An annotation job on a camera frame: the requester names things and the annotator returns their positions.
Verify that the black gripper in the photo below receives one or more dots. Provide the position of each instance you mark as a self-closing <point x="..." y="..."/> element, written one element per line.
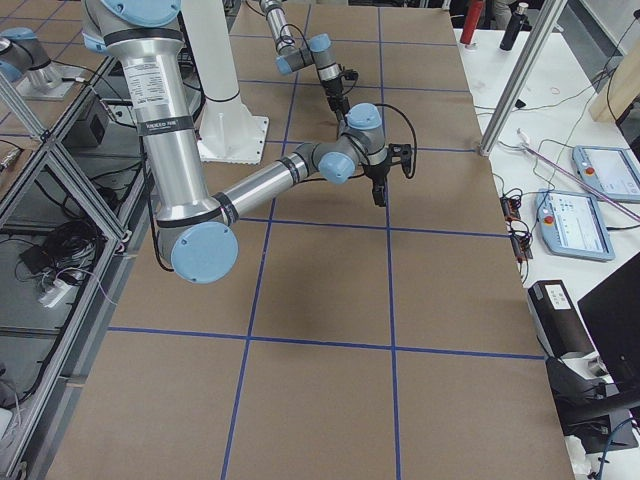
<point x="333" y="92"/>
<point x="375" y="173"/>

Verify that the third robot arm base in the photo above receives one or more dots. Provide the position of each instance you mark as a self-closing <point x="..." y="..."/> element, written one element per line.
<point x="25" y="63"/>

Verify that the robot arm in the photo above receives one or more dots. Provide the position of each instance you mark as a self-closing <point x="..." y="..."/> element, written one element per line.
<point x="300" y="45"/>
<point x="179" y="69"/>

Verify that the small orange circuit board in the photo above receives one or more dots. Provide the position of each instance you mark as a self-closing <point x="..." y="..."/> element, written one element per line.
<point x="510" y="206"/>

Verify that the red bottle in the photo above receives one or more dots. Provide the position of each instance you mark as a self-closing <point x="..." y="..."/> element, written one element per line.
<point x="473" y="15"/>

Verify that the lower teach pendant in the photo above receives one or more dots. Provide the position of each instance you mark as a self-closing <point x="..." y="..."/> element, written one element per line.
<point x="572" y="225"/>

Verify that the teach pendant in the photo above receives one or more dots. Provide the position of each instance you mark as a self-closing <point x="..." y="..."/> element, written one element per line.
<point x="613" y="171"/>
<point x="572" y="225"/>

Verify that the black bottle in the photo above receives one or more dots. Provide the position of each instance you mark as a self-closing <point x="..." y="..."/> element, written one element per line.
<point x="516" y="22"/>

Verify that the black and brown box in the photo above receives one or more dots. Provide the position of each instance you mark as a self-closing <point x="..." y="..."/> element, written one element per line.
<point x="558" y="324"/>

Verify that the upper teach pendant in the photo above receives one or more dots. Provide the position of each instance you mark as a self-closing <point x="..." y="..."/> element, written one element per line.
<point x="613" y="171"/>

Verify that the black power box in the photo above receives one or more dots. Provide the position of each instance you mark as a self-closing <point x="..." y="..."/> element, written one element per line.
<point x="90" y="127"/>

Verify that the wooden board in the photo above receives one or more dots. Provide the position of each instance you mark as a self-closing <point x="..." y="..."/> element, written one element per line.
<point x="620" y="91"/>

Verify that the black monitor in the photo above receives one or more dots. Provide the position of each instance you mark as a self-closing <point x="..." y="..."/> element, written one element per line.
<point x="611" y="314"/>

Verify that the white power strip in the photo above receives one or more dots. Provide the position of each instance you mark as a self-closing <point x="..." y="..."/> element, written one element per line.
<point x="54" y="294"/>

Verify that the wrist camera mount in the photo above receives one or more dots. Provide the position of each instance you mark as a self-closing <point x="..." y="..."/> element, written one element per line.
<point x="402" y="155"/>
<point x="350" y="75"/>

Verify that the white metal base plate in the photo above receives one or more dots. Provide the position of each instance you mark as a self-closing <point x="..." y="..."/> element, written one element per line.
<point x="240" y="142"/>

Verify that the aluminium frame column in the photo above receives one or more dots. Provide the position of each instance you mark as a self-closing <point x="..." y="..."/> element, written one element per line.
<point x="533" y="46"/>

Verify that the aluminium frame rail structure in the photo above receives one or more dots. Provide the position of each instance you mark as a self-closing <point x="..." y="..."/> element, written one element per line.
<point x="73" y="214"/>

